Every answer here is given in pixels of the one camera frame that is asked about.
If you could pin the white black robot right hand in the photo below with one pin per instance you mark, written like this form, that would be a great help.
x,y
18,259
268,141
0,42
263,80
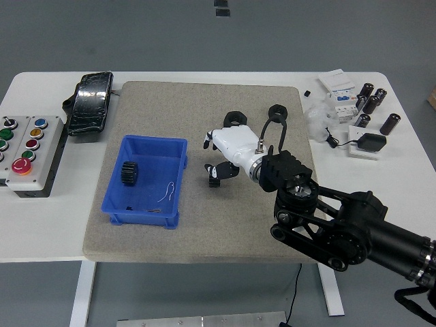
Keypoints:
x,y
235,141

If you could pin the small black gear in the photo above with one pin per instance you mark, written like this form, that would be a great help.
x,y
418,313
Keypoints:
x,y
214,183

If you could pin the large black gear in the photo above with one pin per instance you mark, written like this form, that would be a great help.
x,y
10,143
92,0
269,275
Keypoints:
x,y
128,173

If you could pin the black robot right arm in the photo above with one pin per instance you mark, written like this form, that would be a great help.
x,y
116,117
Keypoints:
x,y
357,231

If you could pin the large black hex nut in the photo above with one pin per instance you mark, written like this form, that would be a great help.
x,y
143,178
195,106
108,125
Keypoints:
x,y
229,119

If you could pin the small black hex nut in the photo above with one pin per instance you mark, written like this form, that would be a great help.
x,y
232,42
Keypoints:
x,y
284,112

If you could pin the grey emergency-stop button box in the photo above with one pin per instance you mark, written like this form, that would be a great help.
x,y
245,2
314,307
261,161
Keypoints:
x,y
51,136

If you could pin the black button box base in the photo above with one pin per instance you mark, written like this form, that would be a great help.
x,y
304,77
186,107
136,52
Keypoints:
x,y
51,184

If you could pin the brown cardboard box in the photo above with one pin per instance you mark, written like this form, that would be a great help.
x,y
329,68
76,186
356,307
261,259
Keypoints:
x,y
432,98

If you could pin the crumpled clear plastic bag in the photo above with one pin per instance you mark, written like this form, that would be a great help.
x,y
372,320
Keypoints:
x,y
315,122

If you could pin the blue plastic bin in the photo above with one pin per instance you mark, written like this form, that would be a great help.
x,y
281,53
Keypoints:
x,y
153,163

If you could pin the white thread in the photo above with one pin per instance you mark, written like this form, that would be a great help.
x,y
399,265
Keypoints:
x,y
163,198

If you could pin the grey-brown foam mat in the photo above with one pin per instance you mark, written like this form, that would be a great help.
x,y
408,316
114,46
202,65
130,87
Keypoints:
x,y
204,235

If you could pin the white circuit breaker blue label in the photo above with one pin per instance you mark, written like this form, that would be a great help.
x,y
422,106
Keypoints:
x,y
344,97

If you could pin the dark brown cylindrical capacitor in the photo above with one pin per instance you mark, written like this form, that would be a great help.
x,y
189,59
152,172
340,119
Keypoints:
x,y
361,121
380,94
390,124
366,90
360,102
370,105

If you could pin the black floor marker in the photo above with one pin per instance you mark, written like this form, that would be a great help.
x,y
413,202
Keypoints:
x,y
222,12
220,2

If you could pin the black power adapter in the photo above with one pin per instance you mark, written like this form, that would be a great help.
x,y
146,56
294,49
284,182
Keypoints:
x,y
373,142

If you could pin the black tape-wrapped device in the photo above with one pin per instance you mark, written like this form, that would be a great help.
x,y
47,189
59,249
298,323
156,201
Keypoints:
x,y
88,105

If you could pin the silver metal floor plate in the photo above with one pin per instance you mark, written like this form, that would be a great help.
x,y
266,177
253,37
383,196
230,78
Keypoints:
x,y
201,321

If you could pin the white table leg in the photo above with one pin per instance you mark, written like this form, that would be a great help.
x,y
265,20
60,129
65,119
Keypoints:
x,y
81,293
334,296

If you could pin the grey selector switch button box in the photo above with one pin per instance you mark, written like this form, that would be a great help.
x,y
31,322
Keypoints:
x,y
18,146

